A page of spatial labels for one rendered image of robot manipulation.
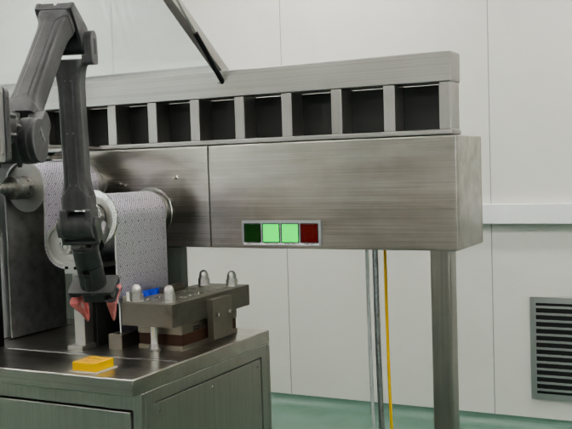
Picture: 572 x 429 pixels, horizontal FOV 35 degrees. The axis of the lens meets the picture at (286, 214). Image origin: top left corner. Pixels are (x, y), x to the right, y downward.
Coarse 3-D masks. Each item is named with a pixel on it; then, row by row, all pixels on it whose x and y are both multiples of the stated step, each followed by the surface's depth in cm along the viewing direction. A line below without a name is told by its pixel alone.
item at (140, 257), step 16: (128, 240) 244; (144, 240) 250; (160, 240) 257; (128, 256) 244; (144, 256) 250; (160, 256) 257; (128, 272) 244; (144, 272) 250; (160, 272) 257; (128, 288) 244; (144, 288) 250
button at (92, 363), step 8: (80, 360) 214; (88, 360) 214; (96, 360) 214; (104, 360) 214; (112, 360) 217; (72, 368) 214; (80, 368) 213; (88, 368) 212; (96, 368) 211; (104, 368) 214
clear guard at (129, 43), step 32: (0, 0) 259; (32, 0) 256; (64, 0) 252; (96, 0) 249; (128, 0) 246; (160, 0) 242; (0, 32) 273; (32, 32) 269; (96, 32) 262; (128, 32) 258; (160, 32) 255; (0, 64) 289; (128, 64) 272; (160, 64) 268; (192, 64) 264
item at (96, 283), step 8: (80, 272) 193; (88, 272) 194; (96, 272) 193; (104, 272) 196; (72, 280) 199; (80, 280) 195; (88, 280) 194; (96, 280) 194; (104, 280) 196; (112, 280) 198; (72, 288) 197; (80, 288) 197; (88, 288) 195; (96, 288) 195; (104, 288) 196; (112, 288) 196; (112, 296) 195
